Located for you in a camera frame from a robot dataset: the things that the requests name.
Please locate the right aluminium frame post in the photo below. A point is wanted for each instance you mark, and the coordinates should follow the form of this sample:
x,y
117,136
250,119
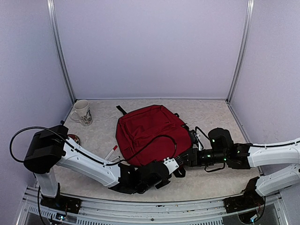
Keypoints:
x,y
242,50

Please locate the front aluminium rail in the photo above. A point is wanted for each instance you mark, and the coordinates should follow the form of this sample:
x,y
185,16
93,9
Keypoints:
x,y
170,205

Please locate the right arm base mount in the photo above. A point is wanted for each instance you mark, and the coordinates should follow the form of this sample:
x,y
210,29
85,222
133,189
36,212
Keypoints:
x,y
240,203

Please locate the left aluminium frame post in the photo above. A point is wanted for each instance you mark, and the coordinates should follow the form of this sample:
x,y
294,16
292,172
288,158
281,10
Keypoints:
x,y
59,50

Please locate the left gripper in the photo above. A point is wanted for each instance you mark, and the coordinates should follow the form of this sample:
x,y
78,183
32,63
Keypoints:
x,y
165,183

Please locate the white marker red cap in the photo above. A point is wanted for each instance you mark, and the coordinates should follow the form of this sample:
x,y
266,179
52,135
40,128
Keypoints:
x,y
111,152

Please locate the red backpack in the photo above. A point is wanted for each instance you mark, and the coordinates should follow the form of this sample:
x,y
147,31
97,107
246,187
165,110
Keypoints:
x,y
152,133

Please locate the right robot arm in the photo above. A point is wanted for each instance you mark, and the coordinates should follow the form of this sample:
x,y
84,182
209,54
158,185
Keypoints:
x,y
246,156

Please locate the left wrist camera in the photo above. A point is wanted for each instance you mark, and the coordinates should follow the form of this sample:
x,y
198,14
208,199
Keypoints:
x,y
175,166

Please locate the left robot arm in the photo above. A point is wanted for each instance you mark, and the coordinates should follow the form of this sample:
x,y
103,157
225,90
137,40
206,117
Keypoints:
x,y
53,147

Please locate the red patterned dish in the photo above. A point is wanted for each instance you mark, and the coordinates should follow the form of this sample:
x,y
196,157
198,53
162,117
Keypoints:
x,y
75,138

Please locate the white ceramic mug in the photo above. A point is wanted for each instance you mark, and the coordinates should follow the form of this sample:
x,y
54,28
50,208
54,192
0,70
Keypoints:
x,y
82,113

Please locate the aluminium frame post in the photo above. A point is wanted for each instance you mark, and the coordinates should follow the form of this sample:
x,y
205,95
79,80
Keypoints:
x,y
59,50
242,50

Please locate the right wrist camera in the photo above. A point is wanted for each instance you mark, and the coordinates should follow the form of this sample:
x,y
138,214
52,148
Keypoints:
x,y
195,139

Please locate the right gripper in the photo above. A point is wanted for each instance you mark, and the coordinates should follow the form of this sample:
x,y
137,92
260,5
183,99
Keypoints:
x,y
193,156

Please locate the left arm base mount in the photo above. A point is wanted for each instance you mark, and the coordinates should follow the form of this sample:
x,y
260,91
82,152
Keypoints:
x,y
63,203

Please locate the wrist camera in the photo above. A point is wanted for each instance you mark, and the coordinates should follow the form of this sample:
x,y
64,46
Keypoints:
x,y
195,139
175,166

